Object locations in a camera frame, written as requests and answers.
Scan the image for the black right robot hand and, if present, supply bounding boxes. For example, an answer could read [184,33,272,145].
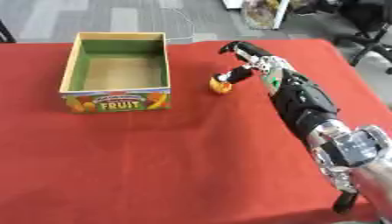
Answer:
[211,40,340,142]

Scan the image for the black office chair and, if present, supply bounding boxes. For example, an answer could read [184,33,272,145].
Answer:
[331,0,392,75]

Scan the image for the cardboard box with green inside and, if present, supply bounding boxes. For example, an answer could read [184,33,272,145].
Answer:
[58,31,173,115]

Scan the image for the black chair leg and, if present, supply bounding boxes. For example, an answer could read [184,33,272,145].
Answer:
[0,19,18,44]

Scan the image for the white cable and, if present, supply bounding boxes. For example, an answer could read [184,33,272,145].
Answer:
[150,0,198,42]

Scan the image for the yellow orange toy fruit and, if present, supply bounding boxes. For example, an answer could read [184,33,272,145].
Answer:
[208,76,235,95]

